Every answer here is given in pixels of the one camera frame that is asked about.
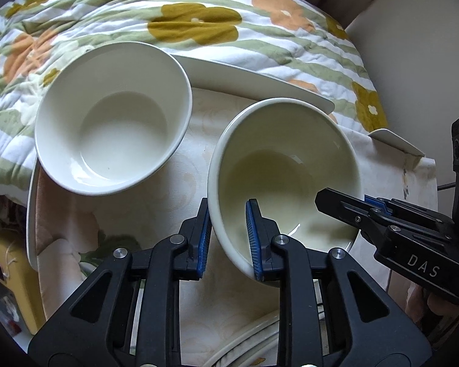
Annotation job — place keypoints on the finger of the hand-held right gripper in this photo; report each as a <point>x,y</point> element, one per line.
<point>405,214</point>
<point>344,208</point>

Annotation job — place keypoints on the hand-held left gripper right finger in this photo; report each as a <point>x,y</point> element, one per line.
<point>254,244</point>

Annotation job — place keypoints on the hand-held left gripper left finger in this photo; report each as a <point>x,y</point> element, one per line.
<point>203,237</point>

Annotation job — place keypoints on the cream round bowl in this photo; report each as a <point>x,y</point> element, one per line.
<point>283,168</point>

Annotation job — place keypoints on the person's right hand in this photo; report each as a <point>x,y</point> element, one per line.
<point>443,309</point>

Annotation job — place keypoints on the white plain plate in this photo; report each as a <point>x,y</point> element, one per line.
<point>233,338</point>

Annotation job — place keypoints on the white round bowl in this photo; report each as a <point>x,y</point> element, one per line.
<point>114,130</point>

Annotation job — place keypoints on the white tray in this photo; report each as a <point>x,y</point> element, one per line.
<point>252,80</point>

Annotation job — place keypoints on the yellow stool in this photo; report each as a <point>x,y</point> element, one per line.
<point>7,267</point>

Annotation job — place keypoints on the floral striped blanket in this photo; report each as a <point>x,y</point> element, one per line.
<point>157,15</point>

